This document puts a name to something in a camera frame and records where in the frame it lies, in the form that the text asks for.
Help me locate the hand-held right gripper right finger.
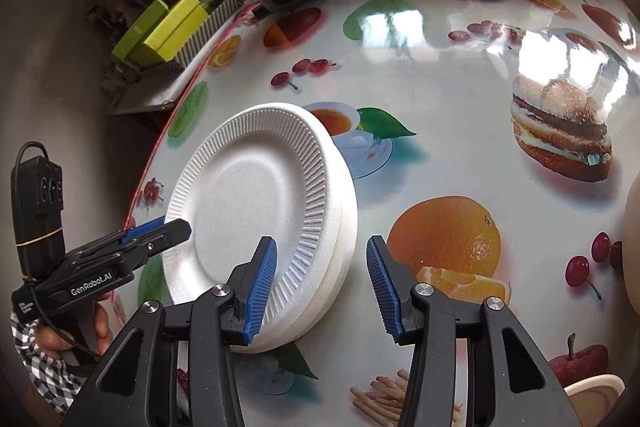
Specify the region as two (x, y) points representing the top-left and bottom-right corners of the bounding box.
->
(366, 234), (583, 427)

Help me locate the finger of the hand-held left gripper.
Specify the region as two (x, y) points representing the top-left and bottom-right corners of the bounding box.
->
(122, 218), (193, 259)
(117, 215), (168, 244)

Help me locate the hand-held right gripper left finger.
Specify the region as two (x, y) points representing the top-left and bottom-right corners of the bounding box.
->
(60, 235), (279, 427)

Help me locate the large white ribbed foam plate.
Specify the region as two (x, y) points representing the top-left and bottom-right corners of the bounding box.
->
(165, 107), (359, 354)

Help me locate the beige paper bowl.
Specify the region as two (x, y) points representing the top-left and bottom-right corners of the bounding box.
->
(562, 374), (626, 427)

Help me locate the person's left forearm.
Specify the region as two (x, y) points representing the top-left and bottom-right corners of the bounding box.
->
(12, 312), (96, 415)

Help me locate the person's left hand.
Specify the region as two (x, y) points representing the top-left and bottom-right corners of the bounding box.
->
(32, 299), (113, 358)

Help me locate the white board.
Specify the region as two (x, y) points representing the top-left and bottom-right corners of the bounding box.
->
(105, 57), (201, 115)

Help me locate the food print tablecloth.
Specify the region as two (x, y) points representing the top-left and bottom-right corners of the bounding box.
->
(122, 0), (640, 427)

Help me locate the flat green box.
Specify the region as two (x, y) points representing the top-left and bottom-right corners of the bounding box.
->
(111, 0), (171, 62)

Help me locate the yellow-green box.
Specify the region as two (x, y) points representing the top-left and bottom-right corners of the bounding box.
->
(134, 0), (211, 65)

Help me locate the black white striped box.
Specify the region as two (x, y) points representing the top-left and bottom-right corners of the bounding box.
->
(165, 0), (247, 70)

